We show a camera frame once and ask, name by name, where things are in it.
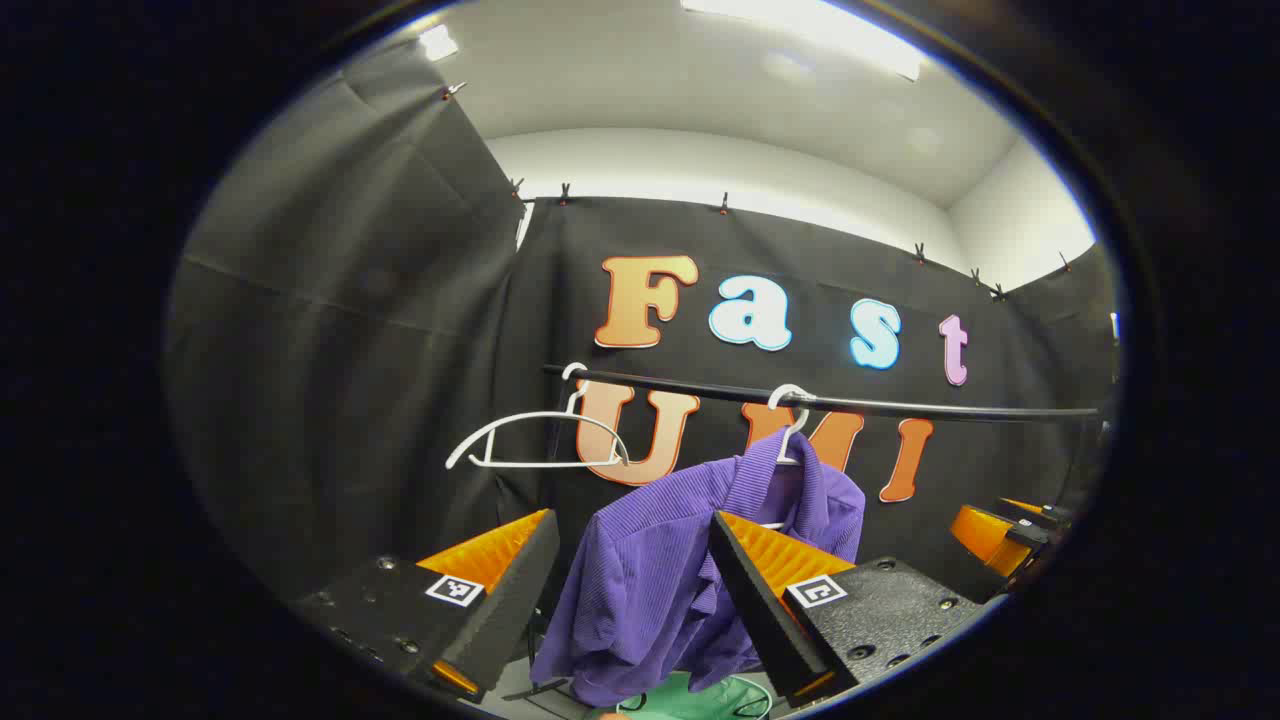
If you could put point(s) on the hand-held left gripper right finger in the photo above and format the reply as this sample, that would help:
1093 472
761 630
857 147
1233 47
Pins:
760 610

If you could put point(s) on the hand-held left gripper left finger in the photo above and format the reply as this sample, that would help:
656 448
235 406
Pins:
510 610

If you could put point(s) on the black backdrop cloth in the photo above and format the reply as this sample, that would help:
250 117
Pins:
350 350

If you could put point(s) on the black clothes rail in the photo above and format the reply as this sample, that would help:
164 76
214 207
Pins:
900 404

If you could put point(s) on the white plastic clothes hanger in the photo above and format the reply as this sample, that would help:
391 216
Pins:
790 440
520 420

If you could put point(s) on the purple ribbed knit garment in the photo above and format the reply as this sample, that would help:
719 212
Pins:
640 580

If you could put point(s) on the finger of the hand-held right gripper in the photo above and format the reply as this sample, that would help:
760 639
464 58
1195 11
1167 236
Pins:
1040 512
985 540

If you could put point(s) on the small ceiling light panel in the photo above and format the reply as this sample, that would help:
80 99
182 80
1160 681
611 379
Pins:
438 42

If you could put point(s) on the long ceiling light panel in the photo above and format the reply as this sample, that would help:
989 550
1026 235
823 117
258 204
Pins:
830 30

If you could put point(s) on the green laundry hamper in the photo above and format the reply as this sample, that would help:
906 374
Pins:
690 700

